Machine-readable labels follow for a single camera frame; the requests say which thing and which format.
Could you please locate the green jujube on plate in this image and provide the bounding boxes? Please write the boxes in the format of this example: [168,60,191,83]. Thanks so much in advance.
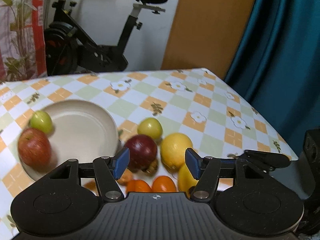
[29,111,53,134]

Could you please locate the orange tangerine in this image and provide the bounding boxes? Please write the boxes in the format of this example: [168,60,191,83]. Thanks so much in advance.
[151,176,177,192]
[126,180,152,193]

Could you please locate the printed plant backdrop curtain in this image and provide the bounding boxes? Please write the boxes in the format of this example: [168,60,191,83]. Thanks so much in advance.
[1,0,47,82]

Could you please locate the yellow-green jujube on table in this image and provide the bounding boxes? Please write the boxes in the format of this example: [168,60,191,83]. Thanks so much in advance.
[137,118,163,140]

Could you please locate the beige round plate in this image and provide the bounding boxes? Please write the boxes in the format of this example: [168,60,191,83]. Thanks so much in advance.
[21,99,120,181]

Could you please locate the teal curtain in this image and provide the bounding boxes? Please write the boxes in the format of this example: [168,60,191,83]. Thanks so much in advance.
[225,0,319,154]

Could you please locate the dark purple mangosteen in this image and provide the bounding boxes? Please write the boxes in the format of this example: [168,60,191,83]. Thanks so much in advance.
[124,134,157,170]

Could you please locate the small brown longan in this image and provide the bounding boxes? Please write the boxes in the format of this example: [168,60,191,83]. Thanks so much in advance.
[117,168,133,186]
[142,159,158,176]

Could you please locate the large yellow lemon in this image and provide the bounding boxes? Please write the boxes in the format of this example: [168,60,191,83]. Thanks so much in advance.
[160,133,193,171]

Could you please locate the black exercise bike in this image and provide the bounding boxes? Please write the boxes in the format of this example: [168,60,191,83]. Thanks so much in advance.
[44,0,168,76]

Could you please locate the orange wooden door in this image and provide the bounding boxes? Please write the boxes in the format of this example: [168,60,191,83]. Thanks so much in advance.
[161,0,255,79]

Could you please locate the checkered floral tablecloth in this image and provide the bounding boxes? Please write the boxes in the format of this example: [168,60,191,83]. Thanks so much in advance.
[1,68,297,239]

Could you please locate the red apple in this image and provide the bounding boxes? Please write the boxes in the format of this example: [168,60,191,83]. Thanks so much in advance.
[17,128,52,168]

